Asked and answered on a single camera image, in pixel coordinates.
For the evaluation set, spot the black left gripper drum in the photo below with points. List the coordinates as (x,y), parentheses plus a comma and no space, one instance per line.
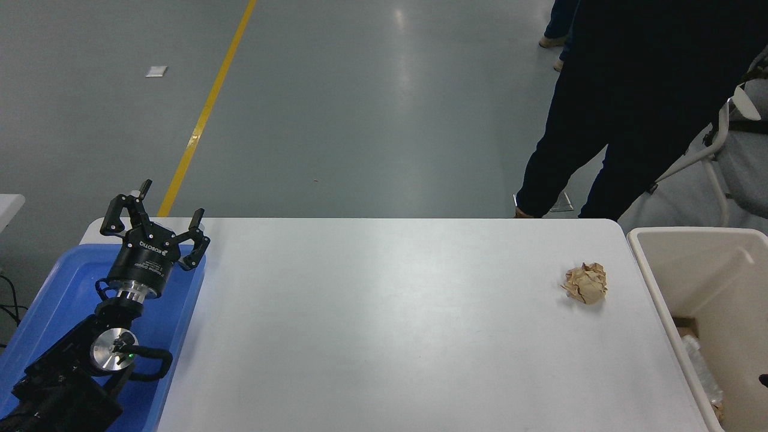
(144,258)

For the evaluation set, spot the silver foil plate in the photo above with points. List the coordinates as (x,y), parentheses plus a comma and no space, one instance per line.
(701,369)

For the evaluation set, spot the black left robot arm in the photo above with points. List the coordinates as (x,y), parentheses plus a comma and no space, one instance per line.
(66,372)

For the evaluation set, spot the blue plastic tray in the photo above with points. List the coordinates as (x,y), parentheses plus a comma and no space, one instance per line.
(66,282)

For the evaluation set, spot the white side table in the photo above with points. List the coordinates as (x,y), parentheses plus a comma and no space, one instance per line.
(9,207)

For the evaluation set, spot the small white paper sheet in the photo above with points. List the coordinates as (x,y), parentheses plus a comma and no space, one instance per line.
(156,71)

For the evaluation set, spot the crumpled tan paper ball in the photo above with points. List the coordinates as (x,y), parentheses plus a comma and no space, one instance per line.
(717,411)
(586,283)

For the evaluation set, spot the person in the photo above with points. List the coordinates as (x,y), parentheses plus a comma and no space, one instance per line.
(630,90)
(558,18)

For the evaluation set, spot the large pale plastic bin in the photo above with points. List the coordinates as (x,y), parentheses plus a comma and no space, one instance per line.
(690,270)

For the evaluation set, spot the brown cardboard piece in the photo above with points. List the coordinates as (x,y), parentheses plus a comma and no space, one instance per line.
(687,325)

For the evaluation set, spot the white frame grey chair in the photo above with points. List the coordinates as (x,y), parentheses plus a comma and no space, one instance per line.
(750,162)

